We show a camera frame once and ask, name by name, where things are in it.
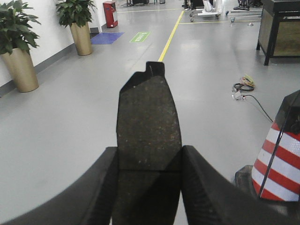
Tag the near gold planter plant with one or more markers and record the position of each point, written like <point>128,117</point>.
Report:
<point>16,39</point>

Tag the red fire extinguisher cabinet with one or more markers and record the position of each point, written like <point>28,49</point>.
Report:
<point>110,13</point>

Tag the green floor sign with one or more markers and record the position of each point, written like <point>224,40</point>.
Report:
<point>140,37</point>

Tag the yellow floor tape line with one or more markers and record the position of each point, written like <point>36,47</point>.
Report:
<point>166,47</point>

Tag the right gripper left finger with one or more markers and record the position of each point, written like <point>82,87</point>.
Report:
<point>88,201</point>

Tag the gold planter plant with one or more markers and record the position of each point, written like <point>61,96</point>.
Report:
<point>16,39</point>
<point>76,15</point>

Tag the far gold planter plant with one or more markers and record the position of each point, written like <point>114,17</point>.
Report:
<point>76,15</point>

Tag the red white traffic cone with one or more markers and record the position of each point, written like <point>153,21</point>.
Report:
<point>275,174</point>

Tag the black framed cabinet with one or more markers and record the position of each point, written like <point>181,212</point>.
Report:
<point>279,34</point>

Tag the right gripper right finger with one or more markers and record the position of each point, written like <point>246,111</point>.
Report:
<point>210,199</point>

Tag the brake pad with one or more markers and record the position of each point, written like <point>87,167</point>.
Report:
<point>149,150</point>

